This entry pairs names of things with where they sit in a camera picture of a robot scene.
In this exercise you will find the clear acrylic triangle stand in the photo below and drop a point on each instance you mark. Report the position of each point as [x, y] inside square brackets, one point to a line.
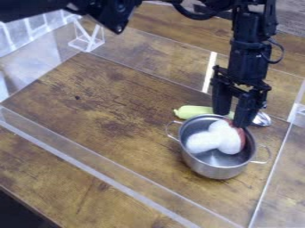
[87, 40]

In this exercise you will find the silver metal pot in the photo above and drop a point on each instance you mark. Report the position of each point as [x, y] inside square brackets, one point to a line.
[212, 164]

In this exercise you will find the clear acrylic barrier panel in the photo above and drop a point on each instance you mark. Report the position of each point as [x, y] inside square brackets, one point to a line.
[152, 194]

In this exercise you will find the green handled silver spoon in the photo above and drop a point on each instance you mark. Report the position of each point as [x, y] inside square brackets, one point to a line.
[188, 111]

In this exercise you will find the white plush mushroom red cap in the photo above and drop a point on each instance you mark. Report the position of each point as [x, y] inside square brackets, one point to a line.
[220, 137]

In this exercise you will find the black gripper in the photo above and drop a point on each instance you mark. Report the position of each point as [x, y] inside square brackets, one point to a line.
[249, 90]

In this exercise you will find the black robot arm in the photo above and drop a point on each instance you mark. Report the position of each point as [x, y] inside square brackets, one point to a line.
[253, 17]

